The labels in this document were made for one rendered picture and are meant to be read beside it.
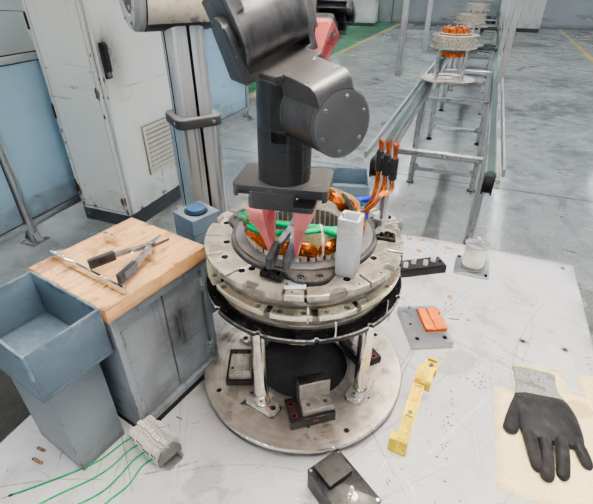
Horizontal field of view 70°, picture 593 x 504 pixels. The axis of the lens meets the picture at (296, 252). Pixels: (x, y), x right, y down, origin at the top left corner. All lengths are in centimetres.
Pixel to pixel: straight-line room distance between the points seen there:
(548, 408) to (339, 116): 70
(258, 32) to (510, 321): 89
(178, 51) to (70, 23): 182
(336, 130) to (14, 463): 75
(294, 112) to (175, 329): 49
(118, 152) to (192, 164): 184
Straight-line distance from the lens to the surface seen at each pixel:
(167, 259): 72
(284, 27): 41
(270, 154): 44
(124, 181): 296
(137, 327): 71
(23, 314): 80
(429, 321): 100
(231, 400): 83
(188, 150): 105
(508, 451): 86
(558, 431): 90
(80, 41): 279
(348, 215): 58
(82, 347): 66
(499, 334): 106
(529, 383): 97
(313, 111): 36
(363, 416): 81
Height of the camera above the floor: 145
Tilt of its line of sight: 33 degrees down
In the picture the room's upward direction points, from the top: straight up
